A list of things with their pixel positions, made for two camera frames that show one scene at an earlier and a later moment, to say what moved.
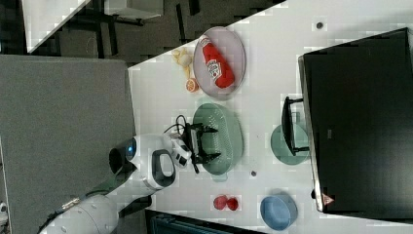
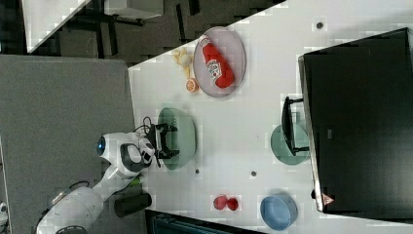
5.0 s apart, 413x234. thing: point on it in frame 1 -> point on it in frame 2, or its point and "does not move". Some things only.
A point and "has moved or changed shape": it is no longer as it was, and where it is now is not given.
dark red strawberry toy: x=233 y=204 does not move
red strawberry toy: x=220 y=202 does not move
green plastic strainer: x=227 y=139 has moved or changed shape
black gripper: x=194 y=136 -> x=157 y=139
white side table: x=43 y=18 does not move
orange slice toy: x=192 y=85 does not move
